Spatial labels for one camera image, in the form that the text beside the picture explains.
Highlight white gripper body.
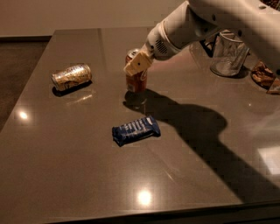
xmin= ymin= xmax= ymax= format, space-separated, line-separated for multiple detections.
xmin=142 ymin=22 xmax=186 ymax=60

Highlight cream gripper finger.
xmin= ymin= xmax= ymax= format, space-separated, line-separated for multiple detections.
xmin=123 ymin=50 xmax=153 ymax=76

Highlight red coke can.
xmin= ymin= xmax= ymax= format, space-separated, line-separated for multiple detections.
xmin=125 ymin=48 xmax=147 ymax=93

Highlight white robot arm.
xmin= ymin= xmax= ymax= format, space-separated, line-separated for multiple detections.
xmin=124 ymin=0 xmax=280 ymax=76

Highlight silver gold can lying sideways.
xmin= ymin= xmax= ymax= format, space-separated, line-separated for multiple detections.
xmin=51 ymin=64 xmax=92 ymax=91

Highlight blue rxbar blueberry bar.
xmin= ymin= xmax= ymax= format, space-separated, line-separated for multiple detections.
xmin=112 ymin=116 xmax=161 ymax=147

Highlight clear glass jar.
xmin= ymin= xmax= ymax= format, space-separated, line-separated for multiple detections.
xmin=210 ymin=30 xmax=249 ymax=77

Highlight brown snack packets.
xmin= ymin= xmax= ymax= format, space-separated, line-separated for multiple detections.
xmin=251 ymin=60 xmax=280 ymax=95

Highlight jar of nuts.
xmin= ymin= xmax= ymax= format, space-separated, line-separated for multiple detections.
xmin=261 ymin=0 xmax=280 ymax=11

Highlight black wire basket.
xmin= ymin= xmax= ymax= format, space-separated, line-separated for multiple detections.
xmin=199 ymin=34 xmax=219 ymax=58

